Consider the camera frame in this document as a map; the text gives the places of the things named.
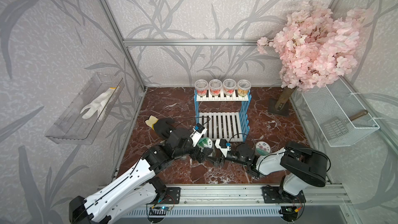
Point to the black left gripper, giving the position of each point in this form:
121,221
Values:
202,156

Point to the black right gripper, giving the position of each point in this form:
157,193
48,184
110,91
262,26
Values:
216,163

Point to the green tree label jar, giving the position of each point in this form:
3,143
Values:
206,146

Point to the clear container red seed packet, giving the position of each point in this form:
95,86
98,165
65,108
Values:
201,87

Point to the clear plastic seed container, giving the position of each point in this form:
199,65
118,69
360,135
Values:
229,86

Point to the clear lidded seed container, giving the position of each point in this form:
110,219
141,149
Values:
215,87

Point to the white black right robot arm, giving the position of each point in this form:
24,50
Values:
306,166

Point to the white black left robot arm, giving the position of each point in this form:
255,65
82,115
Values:
139,185

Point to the blue and white wooden shelf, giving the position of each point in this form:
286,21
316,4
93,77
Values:
232,126

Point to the flower label jar right rear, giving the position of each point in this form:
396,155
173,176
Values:
263,148

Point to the black and yellow work glove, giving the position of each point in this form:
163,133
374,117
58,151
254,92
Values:
162,127

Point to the white glove in tray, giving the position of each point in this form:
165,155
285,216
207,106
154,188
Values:
98,105

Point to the pink blossom artificial tree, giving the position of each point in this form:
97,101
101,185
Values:
315,49

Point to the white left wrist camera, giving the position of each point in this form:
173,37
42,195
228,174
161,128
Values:
198,131

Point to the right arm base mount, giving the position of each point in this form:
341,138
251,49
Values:
275,195

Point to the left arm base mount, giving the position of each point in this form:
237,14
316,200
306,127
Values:
165,194

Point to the aluminium front rail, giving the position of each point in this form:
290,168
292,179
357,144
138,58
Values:
225,195

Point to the white wire mesh basket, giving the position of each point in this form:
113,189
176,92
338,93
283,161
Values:
332,106

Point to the clear acrylic wall tray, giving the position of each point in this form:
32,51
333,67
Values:
82,120

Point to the wooden handled brush in basket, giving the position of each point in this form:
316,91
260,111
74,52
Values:
358,115

